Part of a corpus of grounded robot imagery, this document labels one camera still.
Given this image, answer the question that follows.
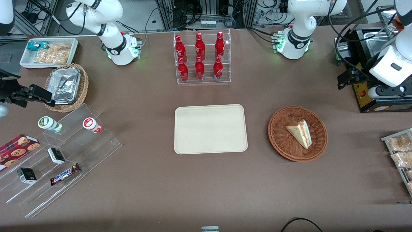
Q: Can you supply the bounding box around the white rectangular snack bin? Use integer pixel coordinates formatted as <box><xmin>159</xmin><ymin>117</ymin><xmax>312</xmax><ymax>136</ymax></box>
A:
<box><xmin>20</xmin><ymin>37</ymin><xmax>79</xmax><ymax>69</ymax></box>

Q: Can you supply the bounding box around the tan wicker basket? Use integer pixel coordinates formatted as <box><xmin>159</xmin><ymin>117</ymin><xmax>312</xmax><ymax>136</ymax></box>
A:
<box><xmin>44</xmin><ymin>63</ymin><xmax>89</xmax><ymax>113</ymax></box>

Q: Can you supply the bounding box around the black cable loop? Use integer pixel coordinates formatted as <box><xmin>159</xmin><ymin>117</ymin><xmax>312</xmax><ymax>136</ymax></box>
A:
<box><xmin>280</xmin><ymin>218</ymin><xmax>323</xmax><ymax>232</ymax></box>

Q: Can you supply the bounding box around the stack of foil containers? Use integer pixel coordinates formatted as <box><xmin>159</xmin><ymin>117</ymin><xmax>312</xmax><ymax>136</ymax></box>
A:
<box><xmin>51</xmin><ymin>67</ymin><xmax>82</xmax><ymax>105</ymax></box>

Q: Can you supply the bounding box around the red cola bottle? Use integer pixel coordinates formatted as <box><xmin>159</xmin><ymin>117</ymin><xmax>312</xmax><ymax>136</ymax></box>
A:
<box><xmin>175</xmin><ymin>35</ymin><xmax>188</xmax><ymax>62</ymax></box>
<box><xmin>178</xmin><ymin>57</ymin><xmax>189</xmax><ymax>82</ymax></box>
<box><xmin>213</xmin><ymin>57</ymin><xmax>224</xmax><ymax>82</ymax></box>
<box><xmin>195</xmin><ymin>33</ymin><xmax>206</xmax><ymax>61</ymax></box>
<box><xmin>215</xmin><ymin>31</ymin><xmax>225</xmax><ymax>60</ymax></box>
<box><xmin>195</xmin><ymin>56</ymin><xmax>205</xmax><ymax>81</ymax></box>

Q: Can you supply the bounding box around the green lidded yogurt cup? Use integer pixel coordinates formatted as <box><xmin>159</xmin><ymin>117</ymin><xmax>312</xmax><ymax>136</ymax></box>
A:
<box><xmin>38</xmin><ymin>116</ymin><xmax>63</xmax><ymax>133</ymax></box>

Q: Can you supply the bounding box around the small black white box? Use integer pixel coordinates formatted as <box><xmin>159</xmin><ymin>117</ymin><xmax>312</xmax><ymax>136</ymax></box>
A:
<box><xmin>47</xmin><ymin>147</ymin><xmax>66</xmax><ymax>165</ymax></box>
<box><xmin>16</xmin><ymin>167</ymin><xmax>38</xmax><ymax>184</ymax></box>

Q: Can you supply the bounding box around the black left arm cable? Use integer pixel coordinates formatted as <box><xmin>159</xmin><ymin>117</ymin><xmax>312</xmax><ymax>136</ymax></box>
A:
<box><xmin>334</xmin><ymin>6</ymin><xmax>398</xmax><ymax>76</ymax></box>

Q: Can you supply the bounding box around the black food warmer cabinet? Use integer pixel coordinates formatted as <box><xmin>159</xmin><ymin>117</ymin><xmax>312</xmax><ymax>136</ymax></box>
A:
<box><xmin>334</xmin><ymin>6</ymin><xmax>412</xmax><ymax>113</ymax></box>

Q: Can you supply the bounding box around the clear acrylic stepped display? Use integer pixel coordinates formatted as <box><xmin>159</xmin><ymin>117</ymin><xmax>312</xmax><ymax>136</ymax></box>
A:
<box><xmin>0</xmin><ymin>103</ymin><xmax>123</xmax><ymax>219</ymax></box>

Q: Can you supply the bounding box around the triangular sandwich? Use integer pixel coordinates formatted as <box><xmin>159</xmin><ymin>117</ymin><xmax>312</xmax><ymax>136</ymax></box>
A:
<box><xmin>285</xmin><ymin>119</ymin><xmax>313</xmax><ymax>150</ymax></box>

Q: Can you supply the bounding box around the clear acrylic bottle rack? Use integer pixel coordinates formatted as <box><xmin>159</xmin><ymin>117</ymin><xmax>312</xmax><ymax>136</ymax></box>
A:
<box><xmin>173</xmin><ymin>29</ymin><xmax>232</xmax><ymax>85</ymax></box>

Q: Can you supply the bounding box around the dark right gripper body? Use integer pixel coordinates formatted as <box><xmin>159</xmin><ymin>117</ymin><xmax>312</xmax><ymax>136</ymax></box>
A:
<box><xmin>0</xmin><ymin>68</ymin><xmax>21</xmax><ymax>104</ymax></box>

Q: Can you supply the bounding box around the teal snack packet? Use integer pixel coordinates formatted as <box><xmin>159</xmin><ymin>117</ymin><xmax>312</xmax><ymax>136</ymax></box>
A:
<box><xmin>26</xmin><ymin>41</ymin><xmax>51</xmax><ymax>52</ymax></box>

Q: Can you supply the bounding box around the beige rectangular plastic tray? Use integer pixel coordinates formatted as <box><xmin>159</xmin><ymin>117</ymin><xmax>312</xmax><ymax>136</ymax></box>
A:
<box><xmin>174</xmin><ymin>104</ymin><xmax>248</xmax><ymax>155</ymax></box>

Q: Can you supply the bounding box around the clear bag of crackers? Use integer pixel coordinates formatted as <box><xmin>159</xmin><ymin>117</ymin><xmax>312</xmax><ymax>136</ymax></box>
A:
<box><xmin>33</xmin><ymin>48</ymin><xmax>70</xmax><ymax>64</ymax></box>
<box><xmin>48</xmin><ymin>43</ymin><xmax>72</xmax><ymax>53</ymax></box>

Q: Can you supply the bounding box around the red cookie box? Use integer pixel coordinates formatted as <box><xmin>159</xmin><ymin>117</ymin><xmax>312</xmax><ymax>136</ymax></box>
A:
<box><xmin>0</xmin><ymin>134</ymin><xmax>41</xmax><ymax>172</ymax></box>

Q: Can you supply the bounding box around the Snickers chocolate bar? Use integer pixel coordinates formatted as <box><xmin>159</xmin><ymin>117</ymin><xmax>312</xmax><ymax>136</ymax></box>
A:
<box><xmin>50</xmin><ymin>163</ymin><xmax>81</xmax><ymax>186</ymax></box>

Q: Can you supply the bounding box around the brown round wicker basket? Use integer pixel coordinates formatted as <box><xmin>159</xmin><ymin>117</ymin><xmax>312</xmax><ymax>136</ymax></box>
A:
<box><xmin>268</xmin><ymin>106</ymin><xmax>328</xmax><ymax>162</ymax></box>

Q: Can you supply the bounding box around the steel warmer pan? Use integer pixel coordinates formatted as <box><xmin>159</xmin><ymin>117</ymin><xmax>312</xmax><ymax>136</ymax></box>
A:
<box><xmin>356</xmin><ymin>29</ymin><xmax>399</xmax><ymax>58</ymax></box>

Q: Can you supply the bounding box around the red lidded yogurt cup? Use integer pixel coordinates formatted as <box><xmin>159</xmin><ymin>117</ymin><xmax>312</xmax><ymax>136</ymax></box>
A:
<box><xmin>82</xmin><ymin>117</ymin><xmax>104</xmax><ymax>134</ymax></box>

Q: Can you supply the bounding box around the metal wire snack tray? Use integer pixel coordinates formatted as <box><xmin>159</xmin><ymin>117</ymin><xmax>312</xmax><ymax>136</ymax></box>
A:
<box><xmin>381</xmin><ymin>128</ymin><xmax>412</xmax><ymax>198</ymax></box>

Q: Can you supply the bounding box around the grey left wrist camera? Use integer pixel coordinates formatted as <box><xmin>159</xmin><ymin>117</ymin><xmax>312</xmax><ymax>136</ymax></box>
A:
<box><xmin>368</xmin><ymin>84</ymin><xmax>412</xmax><ymax>99</ymax></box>

